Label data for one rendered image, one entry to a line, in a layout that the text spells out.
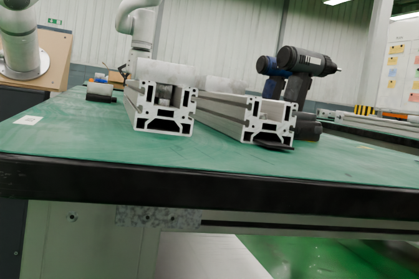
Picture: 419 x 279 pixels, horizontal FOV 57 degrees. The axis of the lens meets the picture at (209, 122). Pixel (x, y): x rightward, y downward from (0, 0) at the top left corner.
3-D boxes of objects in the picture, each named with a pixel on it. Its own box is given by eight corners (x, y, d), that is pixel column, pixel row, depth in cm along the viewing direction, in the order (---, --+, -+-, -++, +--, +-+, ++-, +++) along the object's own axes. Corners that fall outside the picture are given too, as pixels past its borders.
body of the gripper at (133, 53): (152, 50, 164) (149, 76, 165) (128, 46, 162) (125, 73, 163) (154, 48, 157) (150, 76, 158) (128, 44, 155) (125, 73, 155)
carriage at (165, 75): (129, 91, 86) (133, 60, 86) (178, 98, 89) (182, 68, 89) (132, 93, 71) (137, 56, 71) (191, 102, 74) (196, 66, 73)
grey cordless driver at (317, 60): (260, 133, 96) (274, 45, 95) (317, 139, 106) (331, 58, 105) (280, 138, 90) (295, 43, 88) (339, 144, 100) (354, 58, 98)
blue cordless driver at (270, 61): (244, 124, 123) (255, 55, 122) (295, 130, 131) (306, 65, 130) (256, 127, 116) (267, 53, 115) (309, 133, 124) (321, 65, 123)
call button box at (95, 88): (86, 98, 131) (89, 80, 131) (116, 103, 134) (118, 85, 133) (85, 99, 124) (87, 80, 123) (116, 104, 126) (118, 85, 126)
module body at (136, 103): (122, 102, 142) (125, 79, 141) (149, 106, 145) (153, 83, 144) (133, 130, 65) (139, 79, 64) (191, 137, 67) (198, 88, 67)
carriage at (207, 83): (191, 98, 115) (194, 75, 115) (226, 103, 118) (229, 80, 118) (202, 101, 100) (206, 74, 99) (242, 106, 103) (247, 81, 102)
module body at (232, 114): (173, 109, 147) (176, 86, 146) (199, 113, 149) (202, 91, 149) (240, 142, 70) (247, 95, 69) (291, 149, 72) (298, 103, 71)
